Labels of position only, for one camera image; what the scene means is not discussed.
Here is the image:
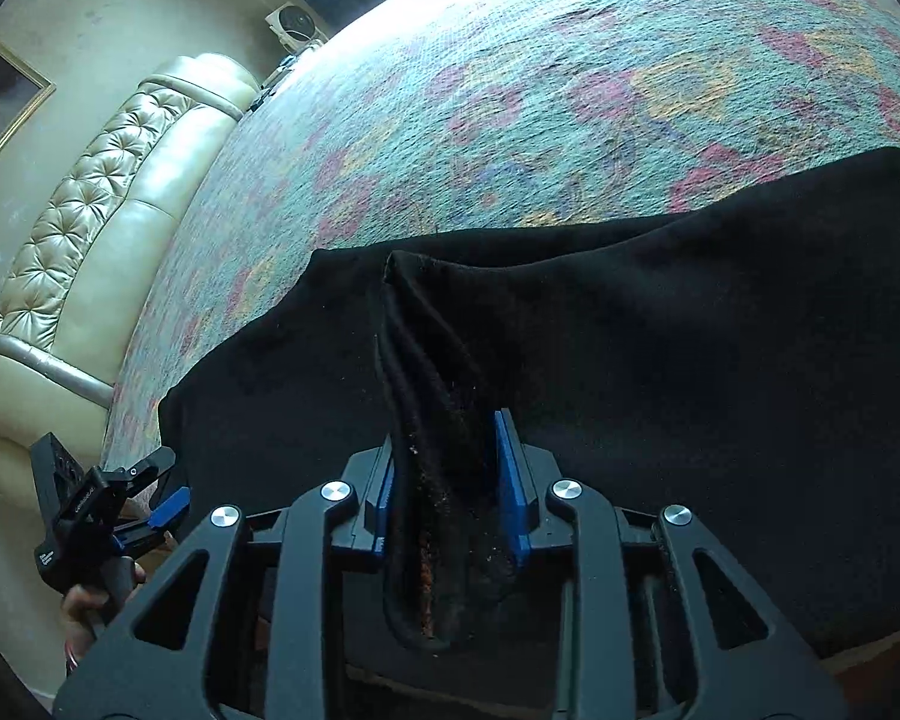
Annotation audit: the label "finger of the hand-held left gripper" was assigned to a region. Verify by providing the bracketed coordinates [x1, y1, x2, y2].
[112, 487, 193, 552]
[116, 447, 178, 500]

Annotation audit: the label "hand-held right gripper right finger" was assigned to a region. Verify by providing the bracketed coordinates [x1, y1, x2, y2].
[495, 409, 848, 720]

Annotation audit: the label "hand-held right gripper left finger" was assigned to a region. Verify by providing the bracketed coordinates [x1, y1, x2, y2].
[52, 435, 398, 720]

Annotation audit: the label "black pants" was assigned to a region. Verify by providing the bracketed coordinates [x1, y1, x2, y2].
[157, 146, 900, 683]

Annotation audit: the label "person's left hand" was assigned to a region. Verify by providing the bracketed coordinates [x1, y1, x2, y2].
[60, 562, 148, 674]

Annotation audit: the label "cream tufted leather headboard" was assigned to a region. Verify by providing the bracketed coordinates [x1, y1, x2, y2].
[0, 52, 260, 541]

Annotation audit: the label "floral teal blanket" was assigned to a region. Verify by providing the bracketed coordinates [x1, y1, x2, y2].
[101, 0, 900, 481]

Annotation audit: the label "white fan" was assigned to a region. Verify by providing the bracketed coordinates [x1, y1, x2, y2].
[265, 4, 328, 53]

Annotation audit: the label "gold framed wall picture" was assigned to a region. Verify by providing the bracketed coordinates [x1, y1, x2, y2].
[0, 37, 57, 192]

